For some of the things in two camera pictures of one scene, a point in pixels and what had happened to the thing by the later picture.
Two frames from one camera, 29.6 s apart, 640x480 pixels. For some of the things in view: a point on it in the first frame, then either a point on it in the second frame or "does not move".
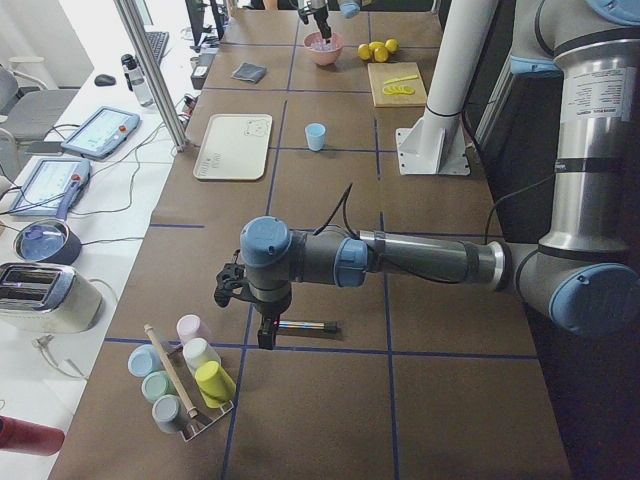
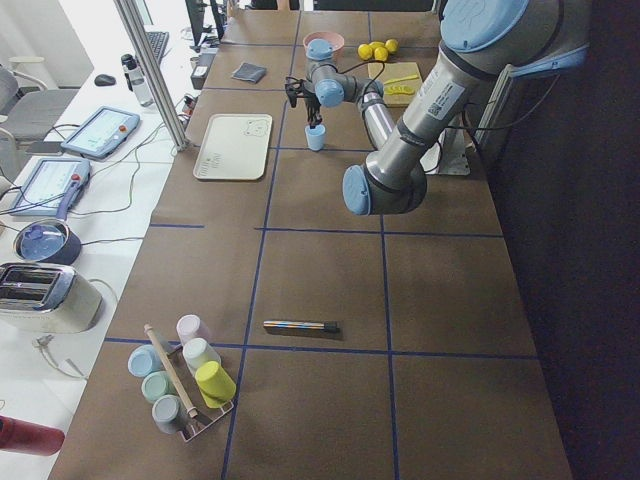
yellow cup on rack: [217, 389] does not move
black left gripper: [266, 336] to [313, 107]
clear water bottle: [137, 80] does not move
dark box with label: [200, 72] does not move
